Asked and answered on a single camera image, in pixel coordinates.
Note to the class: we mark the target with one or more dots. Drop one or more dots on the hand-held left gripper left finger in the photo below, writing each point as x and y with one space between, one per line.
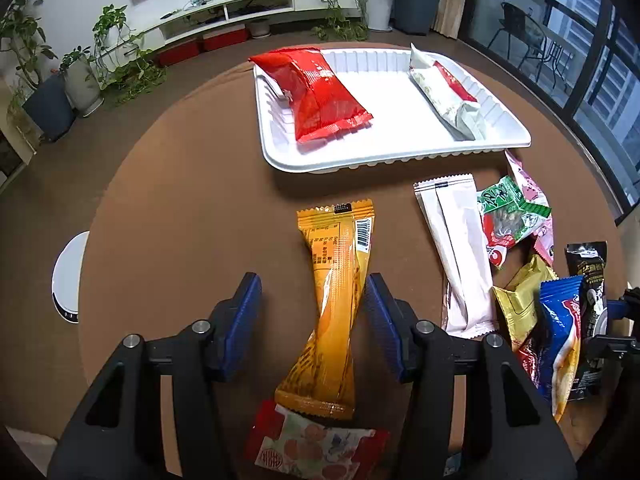
242 320

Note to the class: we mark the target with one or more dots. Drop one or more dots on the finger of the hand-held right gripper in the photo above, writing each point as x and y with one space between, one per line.
617 345
627 307

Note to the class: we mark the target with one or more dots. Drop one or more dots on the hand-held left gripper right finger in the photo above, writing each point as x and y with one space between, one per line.
385 325

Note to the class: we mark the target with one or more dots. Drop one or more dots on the black snack packet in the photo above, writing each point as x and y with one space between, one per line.
585 270

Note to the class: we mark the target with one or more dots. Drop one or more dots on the blue and orange snack packet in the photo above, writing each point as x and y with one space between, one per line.
560 330

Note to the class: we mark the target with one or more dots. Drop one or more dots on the long orange snack packet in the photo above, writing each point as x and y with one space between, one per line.
335 260

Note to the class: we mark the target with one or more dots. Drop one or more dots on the gold snack packet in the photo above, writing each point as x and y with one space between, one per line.
520 305

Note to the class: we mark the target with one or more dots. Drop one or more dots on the long white snack packet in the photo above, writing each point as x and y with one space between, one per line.
460 240

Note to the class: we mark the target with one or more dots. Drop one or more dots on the pink snack packet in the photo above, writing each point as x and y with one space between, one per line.
522 177

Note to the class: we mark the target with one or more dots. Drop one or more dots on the white plastic tray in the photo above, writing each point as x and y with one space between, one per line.
390 110

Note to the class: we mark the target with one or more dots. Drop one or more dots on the dark red snack packet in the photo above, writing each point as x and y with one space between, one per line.
530 365

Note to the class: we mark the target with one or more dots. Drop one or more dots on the red fruit print snack packet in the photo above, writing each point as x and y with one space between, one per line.
310 450

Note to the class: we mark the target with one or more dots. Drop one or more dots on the green snack packet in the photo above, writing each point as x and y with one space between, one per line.
510 200

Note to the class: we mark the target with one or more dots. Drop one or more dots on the white round device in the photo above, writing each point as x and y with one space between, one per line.
67 280

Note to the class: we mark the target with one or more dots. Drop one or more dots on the large red snack packet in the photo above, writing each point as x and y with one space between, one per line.
310 95

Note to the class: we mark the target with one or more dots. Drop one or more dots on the black framed glass door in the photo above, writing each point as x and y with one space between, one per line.
590 75

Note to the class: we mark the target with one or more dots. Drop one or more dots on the white and red snack packet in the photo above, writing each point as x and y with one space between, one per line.
440 90

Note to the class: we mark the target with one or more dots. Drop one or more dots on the trailing green plant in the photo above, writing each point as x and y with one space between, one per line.
135 75

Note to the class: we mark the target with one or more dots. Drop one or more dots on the balcony table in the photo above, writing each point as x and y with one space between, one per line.
550 45

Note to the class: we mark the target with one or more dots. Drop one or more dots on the red storage box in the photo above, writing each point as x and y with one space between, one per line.
180 52
225 39

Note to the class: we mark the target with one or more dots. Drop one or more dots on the plant in white round pot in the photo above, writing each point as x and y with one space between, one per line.
82 87

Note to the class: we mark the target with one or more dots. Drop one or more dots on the wooden cupboard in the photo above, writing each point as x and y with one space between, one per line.
12 155

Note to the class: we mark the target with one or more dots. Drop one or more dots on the plant in dark blue pot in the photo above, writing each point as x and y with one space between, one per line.
47 107

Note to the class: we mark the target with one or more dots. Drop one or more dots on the small white pot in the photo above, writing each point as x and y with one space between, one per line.
260 27

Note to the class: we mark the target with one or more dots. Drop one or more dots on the leafy vine plant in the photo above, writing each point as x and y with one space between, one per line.
340 25

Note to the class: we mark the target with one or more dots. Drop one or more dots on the black balcony chair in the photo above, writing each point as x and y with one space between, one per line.
515 20

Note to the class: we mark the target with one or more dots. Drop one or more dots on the white television cabinet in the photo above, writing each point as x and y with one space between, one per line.
280 2

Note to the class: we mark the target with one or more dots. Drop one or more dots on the beige curtain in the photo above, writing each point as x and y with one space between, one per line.
452 0

